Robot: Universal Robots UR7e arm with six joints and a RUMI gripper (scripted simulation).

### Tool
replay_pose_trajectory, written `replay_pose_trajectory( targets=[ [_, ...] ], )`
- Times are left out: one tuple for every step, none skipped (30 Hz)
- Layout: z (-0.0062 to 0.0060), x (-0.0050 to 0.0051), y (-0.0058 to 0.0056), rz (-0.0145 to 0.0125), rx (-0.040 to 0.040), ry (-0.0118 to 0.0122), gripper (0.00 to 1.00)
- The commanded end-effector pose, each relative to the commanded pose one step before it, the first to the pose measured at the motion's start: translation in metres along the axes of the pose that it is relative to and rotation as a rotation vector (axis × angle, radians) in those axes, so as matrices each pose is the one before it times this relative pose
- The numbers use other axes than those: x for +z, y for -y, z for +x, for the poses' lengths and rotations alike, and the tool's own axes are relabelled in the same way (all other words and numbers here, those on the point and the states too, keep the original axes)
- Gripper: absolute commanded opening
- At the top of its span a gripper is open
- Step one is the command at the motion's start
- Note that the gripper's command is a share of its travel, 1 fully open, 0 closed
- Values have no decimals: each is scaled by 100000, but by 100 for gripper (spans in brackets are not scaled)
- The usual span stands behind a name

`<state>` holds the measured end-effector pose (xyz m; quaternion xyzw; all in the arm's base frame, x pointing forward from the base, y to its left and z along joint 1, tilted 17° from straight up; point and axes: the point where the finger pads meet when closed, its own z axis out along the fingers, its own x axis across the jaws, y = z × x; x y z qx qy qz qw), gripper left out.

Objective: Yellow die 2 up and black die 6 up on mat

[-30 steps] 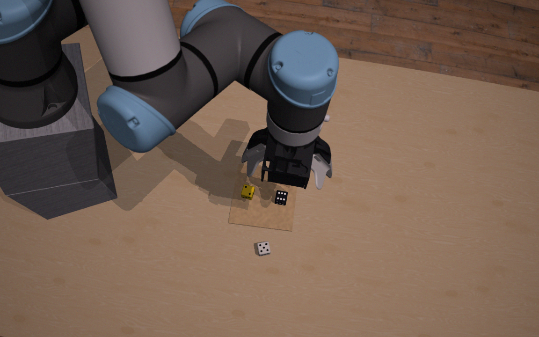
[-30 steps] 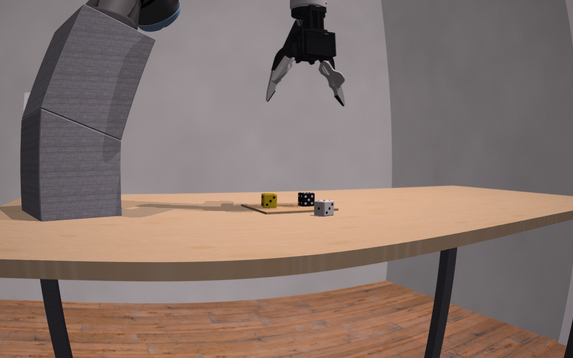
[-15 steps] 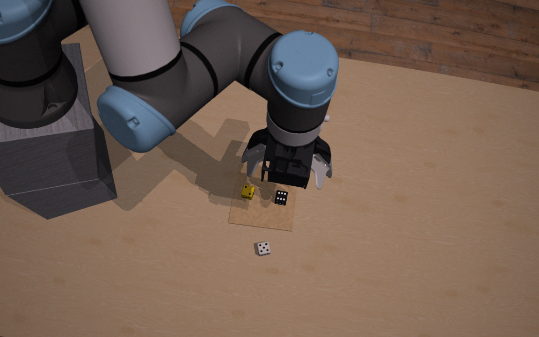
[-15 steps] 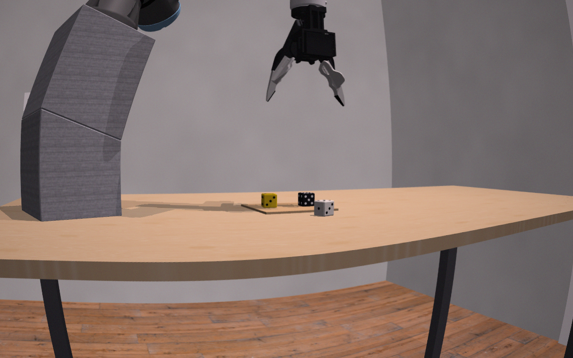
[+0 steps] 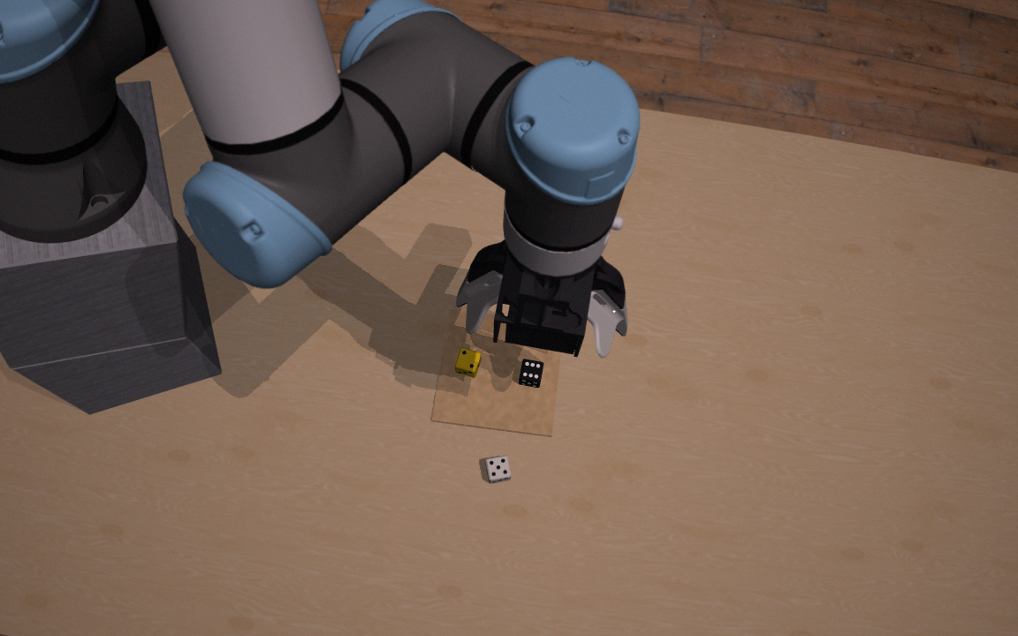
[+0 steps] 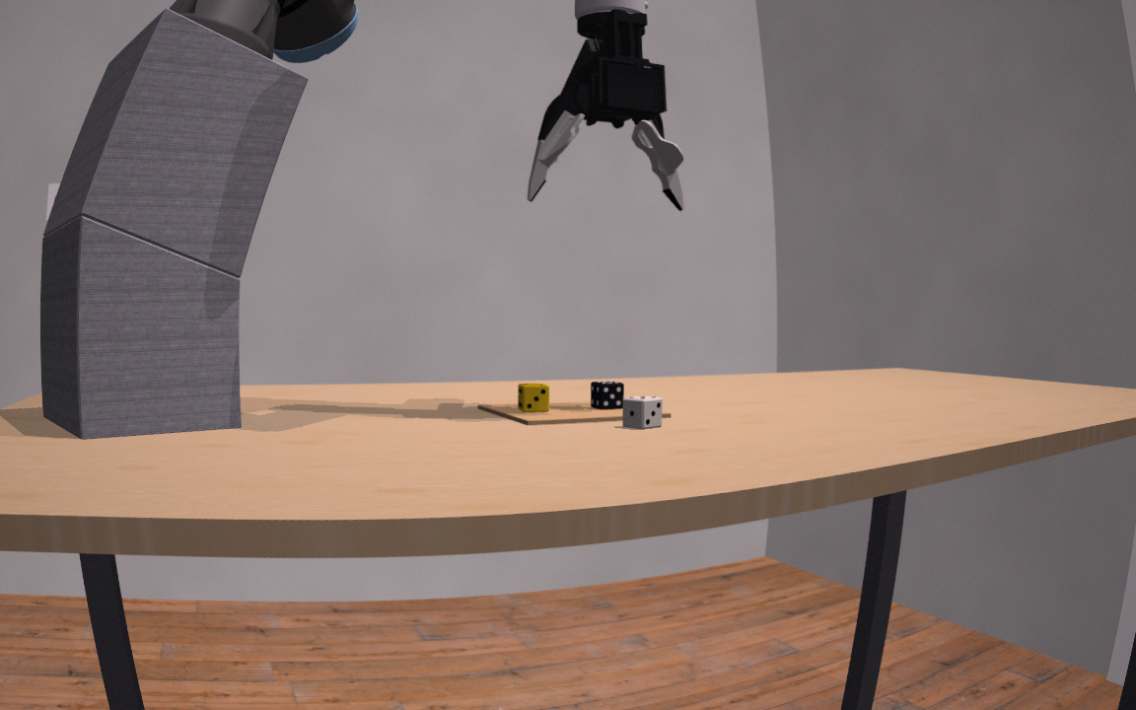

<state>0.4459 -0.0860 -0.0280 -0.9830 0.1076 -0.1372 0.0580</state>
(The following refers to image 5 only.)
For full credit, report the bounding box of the grey die with black pips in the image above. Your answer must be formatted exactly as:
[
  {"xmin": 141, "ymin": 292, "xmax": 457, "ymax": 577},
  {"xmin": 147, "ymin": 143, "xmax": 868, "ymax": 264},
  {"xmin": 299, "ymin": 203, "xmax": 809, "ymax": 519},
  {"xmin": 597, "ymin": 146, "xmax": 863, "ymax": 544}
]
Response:
[{"xmin": 485, "ymin": 455, "xmax": 511, "ymax": 484}]

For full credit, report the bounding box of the yellow die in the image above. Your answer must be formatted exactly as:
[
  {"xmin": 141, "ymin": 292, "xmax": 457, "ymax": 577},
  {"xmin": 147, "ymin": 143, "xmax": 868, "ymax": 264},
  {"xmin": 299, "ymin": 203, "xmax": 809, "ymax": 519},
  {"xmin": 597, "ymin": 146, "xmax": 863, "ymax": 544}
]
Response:
[{"xmin": 455, "ymin": 347, "xmax": 482, "ymax": 378}]

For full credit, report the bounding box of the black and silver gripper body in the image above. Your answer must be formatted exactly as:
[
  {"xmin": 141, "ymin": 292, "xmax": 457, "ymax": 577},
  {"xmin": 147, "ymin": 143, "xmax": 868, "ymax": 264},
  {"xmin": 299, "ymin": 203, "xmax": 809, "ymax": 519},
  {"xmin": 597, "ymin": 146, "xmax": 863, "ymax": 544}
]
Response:
[{"xmin": 493, "ymin": 244, "xmax": 601, "ymax": 357}]

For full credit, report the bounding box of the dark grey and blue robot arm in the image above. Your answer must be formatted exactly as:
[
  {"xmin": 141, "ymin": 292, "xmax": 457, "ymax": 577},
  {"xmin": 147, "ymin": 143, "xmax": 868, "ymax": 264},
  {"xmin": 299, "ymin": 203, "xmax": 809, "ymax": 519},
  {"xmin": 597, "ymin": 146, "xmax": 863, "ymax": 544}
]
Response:
[{"xmin": 0, "ymin": 0, "xmax": 641, "ymax": 289}]

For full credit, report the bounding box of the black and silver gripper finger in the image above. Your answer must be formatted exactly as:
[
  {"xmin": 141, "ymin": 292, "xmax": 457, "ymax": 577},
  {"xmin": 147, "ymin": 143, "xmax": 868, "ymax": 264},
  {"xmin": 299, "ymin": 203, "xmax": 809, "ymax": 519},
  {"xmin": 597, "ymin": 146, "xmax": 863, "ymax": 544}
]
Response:
[
  {"xmin": 588, "ymin": 256, "xmax": 628, "ymax": 358},
  {"xmin": 456, "ymin": 239, "xmax": 507, "ymax": 334}
]

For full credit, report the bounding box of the brown square mat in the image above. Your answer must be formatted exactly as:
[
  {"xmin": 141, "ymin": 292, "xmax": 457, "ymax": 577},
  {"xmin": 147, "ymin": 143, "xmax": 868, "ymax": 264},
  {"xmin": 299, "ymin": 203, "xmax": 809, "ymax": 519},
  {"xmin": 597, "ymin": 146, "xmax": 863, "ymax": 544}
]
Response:
[{"xmin": 431, "ymin": 309, "xmax": 561, "ymax": 437}]

